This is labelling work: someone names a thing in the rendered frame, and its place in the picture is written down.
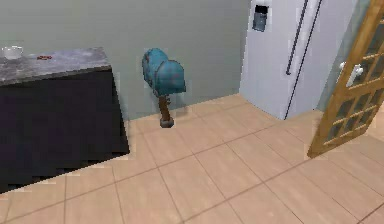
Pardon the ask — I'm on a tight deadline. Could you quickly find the white fridge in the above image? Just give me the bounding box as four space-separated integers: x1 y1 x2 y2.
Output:
238 0 359 121

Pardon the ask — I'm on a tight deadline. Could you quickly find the black cabinet with marble top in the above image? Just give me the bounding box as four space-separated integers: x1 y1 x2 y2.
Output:
0 46 131 195

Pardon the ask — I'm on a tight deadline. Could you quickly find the wooden door with glass panes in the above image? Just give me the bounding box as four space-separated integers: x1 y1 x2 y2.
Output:
306 0 384 159

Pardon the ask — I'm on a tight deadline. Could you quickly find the blue mailbox on brown post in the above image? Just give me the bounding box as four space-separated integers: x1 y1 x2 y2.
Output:
141 47 187 129

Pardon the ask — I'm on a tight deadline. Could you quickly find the black fridge handle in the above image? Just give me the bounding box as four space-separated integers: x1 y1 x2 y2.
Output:
285 0 310 76

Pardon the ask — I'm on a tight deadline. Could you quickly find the white door handle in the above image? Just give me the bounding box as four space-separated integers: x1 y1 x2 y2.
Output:
338 61 364 88

